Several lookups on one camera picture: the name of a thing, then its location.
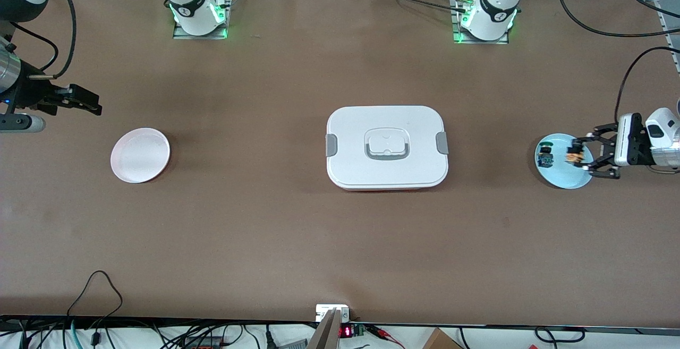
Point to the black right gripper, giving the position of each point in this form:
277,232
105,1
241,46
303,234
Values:
29,95

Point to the round pink plate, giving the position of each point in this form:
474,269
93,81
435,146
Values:
140,155

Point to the brown cardboard box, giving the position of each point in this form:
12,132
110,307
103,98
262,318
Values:
441,341

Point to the perforated metal strip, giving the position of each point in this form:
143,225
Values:
665,25

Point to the round light blue plate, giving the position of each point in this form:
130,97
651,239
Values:
560,178

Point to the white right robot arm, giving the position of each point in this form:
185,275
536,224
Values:
191,3

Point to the black power strip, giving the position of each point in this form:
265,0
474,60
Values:
204,343

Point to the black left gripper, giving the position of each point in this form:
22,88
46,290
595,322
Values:
633,150

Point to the blue switch with green cap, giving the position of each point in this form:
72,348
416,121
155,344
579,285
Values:
545,156

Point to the grey metal beam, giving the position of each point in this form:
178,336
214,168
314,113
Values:
325,335

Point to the small white bracket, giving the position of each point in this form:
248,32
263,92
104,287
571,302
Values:
325,309

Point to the red clip leads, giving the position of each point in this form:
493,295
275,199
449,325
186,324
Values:
380,332

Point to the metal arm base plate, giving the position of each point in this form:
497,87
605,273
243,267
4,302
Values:
183,35
481,42

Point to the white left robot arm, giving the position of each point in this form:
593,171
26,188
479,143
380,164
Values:
494,3

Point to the red digit display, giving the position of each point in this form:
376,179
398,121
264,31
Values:
346,331

